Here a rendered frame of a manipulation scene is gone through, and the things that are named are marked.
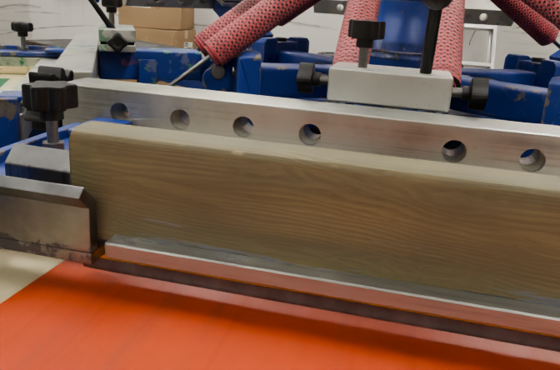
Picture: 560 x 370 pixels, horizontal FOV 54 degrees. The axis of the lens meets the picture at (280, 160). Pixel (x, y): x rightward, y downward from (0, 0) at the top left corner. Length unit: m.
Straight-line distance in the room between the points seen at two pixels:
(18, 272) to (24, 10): 5.22
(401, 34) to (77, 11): 4.41
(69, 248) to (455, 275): 0.23
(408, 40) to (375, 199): 0.78
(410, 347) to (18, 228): 0.25
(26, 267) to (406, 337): 0.26
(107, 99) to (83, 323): 0.31
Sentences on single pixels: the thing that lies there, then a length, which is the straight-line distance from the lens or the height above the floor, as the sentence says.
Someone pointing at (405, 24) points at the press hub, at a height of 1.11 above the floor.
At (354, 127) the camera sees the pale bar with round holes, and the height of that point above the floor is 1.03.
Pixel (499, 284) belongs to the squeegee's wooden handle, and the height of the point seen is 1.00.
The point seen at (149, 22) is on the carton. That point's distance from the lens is 4.46.
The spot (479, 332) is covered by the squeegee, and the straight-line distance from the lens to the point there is 0.35.
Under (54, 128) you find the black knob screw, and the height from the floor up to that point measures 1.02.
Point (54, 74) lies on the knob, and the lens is 0.65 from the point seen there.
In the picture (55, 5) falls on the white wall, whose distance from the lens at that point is 5.40.
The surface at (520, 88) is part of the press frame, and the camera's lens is 1.02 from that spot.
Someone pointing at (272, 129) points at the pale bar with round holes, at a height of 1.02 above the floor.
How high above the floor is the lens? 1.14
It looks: 17 degrees down
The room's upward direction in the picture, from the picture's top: 4 degrees clockwise
